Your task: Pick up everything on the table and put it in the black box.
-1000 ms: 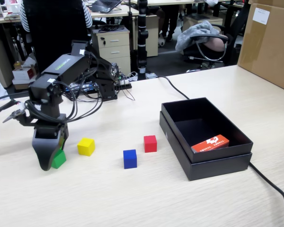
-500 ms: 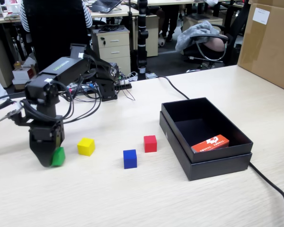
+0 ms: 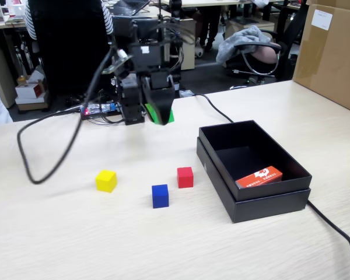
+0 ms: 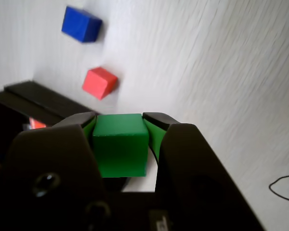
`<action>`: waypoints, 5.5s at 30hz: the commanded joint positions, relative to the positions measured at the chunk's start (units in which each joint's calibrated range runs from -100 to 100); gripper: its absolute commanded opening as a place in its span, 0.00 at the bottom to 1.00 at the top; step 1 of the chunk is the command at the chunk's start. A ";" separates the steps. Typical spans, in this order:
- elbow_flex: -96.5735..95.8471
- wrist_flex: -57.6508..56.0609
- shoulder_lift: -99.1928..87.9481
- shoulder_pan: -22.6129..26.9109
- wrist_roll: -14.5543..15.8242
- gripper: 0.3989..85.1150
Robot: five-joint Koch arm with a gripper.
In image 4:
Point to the green cube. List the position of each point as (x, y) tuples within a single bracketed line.
[(120, 149)]

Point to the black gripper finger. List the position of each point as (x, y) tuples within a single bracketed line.
[(50, 168), (195, 180)]

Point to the orange card box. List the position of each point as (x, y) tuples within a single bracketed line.
[(37, 124)]

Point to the red cube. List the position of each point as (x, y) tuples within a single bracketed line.
[(98, 83)]

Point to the black cardboard box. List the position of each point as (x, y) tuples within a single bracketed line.
[(21, 113)]

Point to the blue cube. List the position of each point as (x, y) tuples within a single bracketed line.
[(79, 24)]

